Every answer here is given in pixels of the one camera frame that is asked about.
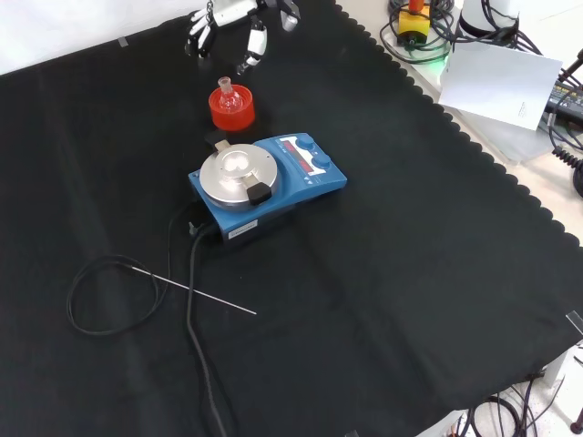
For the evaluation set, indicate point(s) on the yellow stop button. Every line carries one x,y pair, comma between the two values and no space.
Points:
412,23

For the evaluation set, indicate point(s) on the black bench cloth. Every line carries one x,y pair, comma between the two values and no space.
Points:
364,273

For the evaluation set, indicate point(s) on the grey tape strip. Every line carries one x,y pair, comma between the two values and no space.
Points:
122,42

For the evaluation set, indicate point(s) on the pale board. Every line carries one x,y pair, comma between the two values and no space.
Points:
496,82

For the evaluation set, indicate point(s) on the clear tape strip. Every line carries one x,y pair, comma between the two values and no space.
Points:
575,321

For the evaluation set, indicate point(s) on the heater with blue base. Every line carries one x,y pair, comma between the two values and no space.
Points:
291,184

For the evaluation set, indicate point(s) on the black and yellow meter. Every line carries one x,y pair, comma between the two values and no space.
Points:
567,102

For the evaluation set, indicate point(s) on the clear round-bottom flask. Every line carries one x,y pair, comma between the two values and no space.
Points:
226,101

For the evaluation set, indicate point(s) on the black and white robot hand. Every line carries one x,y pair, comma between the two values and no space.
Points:
232,11

